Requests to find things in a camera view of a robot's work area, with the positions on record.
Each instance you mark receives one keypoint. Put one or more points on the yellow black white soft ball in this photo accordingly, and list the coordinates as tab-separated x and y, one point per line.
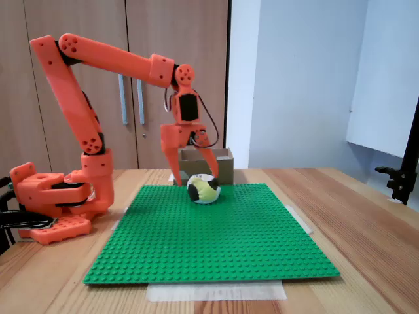
204	191

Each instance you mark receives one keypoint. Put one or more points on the brown cardboard box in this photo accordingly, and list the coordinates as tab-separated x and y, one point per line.
224	170

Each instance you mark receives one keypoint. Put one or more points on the short masking tape strip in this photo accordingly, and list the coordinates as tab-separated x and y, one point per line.
119	219
299	219

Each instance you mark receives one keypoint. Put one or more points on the green studded baseplate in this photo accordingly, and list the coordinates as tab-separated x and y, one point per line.
212	245

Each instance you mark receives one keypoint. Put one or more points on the brown wooden cabinet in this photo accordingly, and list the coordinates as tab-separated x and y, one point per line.
180	32

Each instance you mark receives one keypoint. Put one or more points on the wide masking tape strip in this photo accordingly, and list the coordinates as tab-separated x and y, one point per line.
216	291

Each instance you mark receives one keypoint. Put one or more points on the white wall board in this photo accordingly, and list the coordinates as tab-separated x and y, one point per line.
386	98

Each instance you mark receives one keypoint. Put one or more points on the black camera stand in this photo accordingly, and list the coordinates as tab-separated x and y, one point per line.
401	183

